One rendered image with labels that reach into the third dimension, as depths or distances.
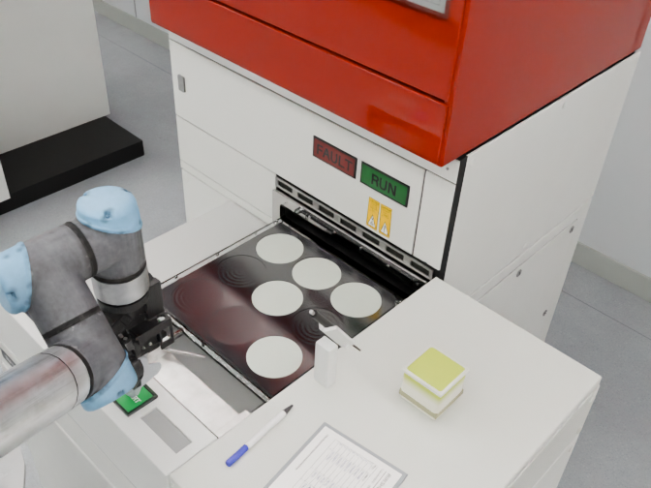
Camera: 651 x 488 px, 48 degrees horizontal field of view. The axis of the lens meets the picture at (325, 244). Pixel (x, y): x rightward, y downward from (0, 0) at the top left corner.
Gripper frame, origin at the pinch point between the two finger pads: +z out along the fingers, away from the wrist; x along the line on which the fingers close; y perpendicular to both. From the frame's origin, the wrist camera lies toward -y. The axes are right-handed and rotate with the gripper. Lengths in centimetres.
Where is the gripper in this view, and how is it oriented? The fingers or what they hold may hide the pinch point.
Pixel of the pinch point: (127, 392)
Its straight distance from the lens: 117.6
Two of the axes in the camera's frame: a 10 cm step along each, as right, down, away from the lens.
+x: -7.2, -4.6, 5.2
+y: 6.9, -4.2, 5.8
